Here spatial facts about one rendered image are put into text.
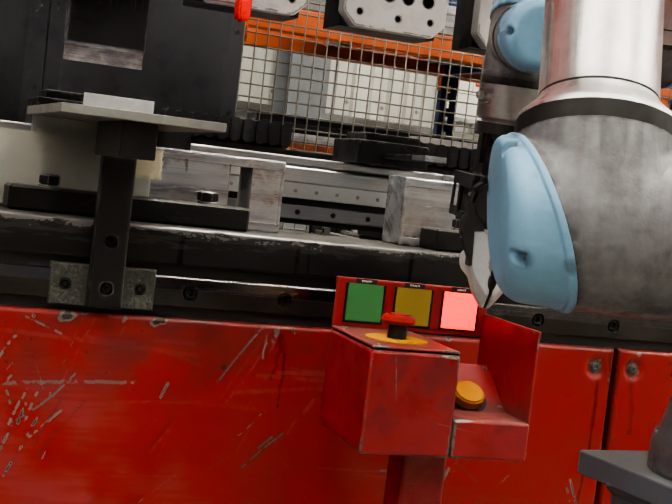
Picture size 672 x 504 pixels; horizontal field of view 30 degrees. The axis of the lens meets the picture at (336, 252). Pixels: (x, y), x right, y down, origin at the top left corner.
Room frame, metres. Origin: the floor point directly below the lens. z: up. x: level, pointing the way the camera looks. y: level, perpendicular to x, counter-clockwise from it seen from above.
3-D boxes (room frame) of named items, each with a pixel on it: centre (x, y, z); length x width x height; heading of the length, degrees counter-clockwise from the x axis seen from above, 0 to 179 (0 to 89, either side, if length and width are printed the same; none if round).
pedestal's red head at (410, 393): (1.45, -0.12, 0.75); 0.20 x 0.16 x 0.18; 107
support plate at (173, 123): (1.46, 0.27, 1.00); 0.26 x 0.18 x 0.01; 22
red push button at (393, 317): (1.43, -0.08, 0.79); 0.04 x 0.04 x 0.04
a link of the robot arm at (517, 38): (1.34, -0.20, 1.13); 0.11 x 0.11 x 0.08; 0
